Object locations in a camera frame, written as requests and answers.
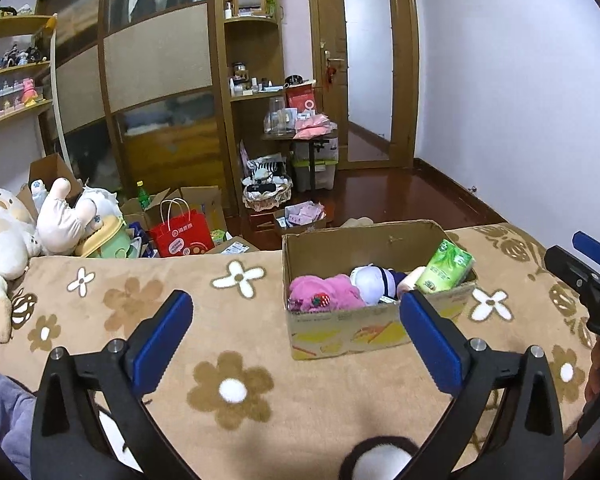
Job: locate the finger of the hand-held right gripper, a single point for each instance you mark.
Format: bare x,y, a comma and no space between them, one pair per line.
570,265
595,249

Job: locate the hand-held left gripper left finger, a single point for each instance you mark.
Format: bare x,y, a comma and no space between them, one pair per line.
160,345

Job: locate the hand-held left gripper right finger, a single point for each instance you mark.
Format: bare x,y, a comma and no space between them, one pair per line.
430,345

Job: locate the green tissue pack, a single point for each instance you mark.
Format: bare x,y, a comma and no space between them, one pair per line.
447,267

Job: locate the printed cardboard box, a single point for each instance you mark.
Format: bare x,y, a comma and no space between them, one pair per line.
345,330

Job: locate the white plush doll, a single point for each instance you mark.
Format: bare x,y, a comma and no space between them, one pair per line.
367,282

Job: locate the pink plush bear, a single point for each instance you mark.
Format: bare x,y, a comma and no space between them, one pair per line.
325,290

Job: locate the person's right hand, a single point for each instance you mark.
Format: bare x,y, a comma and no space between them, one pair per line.
596,370

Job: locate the beige floral blanket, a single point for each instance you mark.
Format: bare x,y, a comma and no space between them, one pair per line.
230,320

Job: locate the red paper bag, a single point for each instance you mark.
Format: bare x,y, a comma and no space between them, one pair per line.
180,240

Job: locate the flat cardboard box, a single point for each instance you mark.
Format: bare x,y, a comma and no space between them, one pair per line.
235,246

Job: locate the beige slipper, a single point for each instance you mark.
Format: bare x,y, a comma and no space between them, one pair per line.
357,221

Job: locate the open brown cardboard box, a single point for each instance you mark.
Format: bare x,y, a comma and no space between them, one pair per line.
205,205

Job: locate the green plastic bottle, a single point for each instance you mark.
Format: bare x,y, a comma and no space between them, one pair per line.
142,197

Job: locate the white-haired plush doll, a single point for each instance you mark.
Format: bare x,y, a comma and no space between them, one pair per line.
100,202

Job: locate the pale pink plush toy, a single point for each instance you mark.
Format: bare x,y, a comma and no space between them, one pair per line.
60,220

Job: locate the purple clothing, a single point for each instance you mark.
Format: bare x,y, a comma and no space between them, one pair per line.
5,410

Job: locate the lace-trimmed basket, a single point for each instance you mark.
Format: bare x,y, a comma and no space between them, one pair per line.
267,201

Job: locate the floor box of pink packets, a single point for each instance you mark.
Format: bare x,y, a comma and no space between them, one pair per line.
300,215

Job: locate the large cream plush toy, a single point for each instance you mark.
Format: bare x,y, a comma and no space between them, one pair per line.
5,230

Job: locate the clear plastic storage box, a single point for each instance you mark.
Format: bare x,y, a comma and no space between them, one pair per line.
322,172

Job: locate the small brown cardboard box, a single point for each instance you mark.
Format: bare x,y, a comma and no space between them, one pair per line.
50,167

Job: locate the small side table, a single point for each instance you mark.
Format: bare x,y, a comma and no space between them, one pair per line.
280,136

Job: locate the wooden corner shelf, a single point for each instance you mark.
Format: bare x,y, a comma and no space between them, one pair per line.
225,110

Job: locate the pink packets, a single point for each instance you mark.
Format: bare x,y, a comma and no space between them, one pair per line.
312,125

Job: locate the clear plastic containers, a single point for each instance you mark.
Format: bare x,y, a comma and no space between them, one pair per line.
280,120

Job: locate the red gift bag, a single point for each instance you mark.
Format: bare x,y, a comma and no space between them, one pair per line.
300,100

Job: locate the pink figurine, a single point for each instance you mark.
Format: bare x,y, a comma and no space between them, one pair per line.
28,92

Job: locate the wooden door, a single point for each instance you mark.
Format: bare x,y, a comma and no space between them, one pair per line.
367,60

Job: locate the wooden wardrobe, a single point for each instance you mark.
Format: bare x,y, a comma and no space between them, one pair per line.
155,55

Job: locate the wall shelf with figurines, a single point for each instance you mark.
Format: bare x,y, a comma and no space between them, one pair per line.
15,21

